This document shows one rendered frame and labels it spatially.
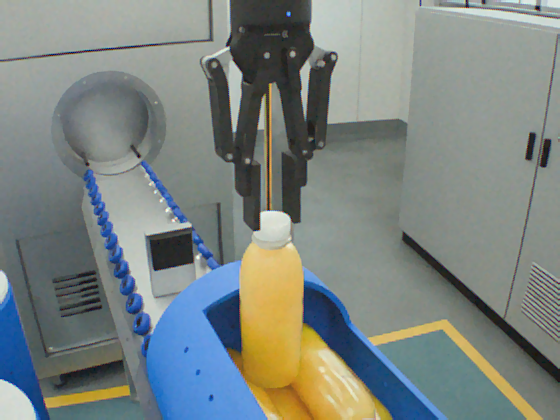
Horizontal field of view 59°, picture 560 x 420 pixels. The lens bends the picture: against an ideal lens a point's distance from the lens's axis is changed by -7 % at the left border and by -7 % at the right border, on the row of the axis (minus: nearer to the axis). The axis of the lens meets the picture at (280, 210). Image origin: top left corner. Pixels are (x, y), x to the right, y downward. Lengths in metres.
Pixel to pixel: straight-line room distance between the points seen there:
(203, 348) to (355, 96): 5.04
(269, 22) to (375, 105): 5.21
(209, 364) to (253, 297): 0.09
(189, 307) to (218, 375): 0.12
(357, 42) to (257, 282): 4.96
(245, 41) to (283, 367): 0.36
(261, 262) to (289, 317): 0.07
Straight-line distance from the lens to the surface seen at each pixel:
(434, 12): 2.96
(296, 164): 0.52
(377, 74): 5.60
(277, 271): 0.55
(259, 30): 0.49
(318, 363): 0.66
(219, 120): 0.48
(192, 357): 0.60
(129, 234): 1.48
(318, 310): 0.79
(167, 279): 1.18
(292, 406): 0.67
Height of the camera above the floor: 1.58
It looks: 24 degrees down
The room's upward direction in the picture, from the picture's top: straight up
